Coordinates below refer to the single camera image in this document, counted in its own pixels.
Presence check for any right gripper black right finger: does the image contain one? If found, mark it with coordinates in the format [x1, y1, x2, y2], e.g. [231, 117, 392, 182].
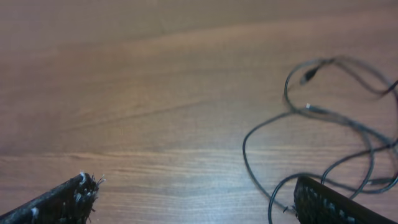
[294, 177, 397, 224]

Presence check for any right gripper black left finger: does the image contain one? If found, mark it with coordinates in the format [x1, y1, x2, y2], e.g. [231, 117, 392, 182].
[1, 171, 106, 224]

